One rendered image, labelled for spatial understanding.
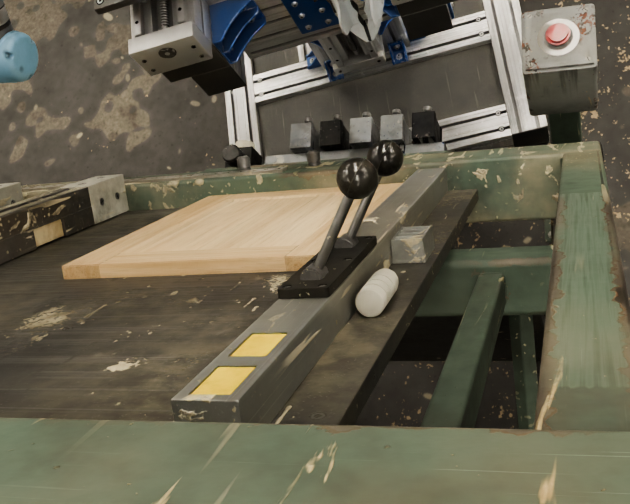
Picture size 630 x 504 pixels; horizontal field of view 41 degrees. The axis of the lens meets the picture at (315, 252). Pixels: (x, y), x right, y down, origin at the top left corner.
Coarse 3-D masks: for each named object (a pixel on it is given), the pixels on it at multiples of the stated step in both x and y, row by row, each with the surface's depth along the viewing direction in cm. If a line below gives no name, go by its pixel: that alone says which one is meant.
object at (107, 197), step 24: (48, 192) 147; (72, 192) 145; (96, 192) 152; (120, 192) 159; (0, 216) 127; (24, 216) 132; (48, 216) 138; (72, 216) 144; (96, 216) 151; (0, 240) 127; (24, 240) 132
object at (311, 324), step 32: (416, 192) 123; (384, 224) 104; (416, 224) 116; (384, 256) 97; (352, 288) 83; (256, 320) 72; (288, 320) 71; (320, 320) 73; (224, 352) 65; (288, 352) 65; (320, 352) 72; (192, 384) 59; (256, 384) 58; (288, 384) 65; (192, 416) 57; (224, 416) 56; (256, 416) 58
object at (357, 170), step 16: (352, 160) 75; (368, 160) 76; (336, 176) 76; (352, 176) 74; (368, 176) 75; (352, 192) 75; (368, 192) 75; (336, 224) 77; (320, 256) 79; (304, 272) 79; (320, 272) 79
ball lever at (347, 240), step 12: (384, 144) 86; (396, 144) 86; (372, 156) 86; (384, 156) 85; (396, 156) 86; (384, 168) 86; (396, 168) 86; (360, 204) 89; (360, 216) 89; (336, 240) 90; (348, 240) 90
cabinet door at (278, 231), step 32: (288, 192) 150; (320, 192) 146; (384, 192) 138; (160, 224) 134; (192, 224) 132; (224, 224) 129; (256, 224) 126; (288, 224) 123; (320, 224) 120; (96, 256) 116; (128, 256) 113; (160, 256) 111; (192, 256) 109; (224, 256) 106; (256, 256) 104; (288, 256) 102
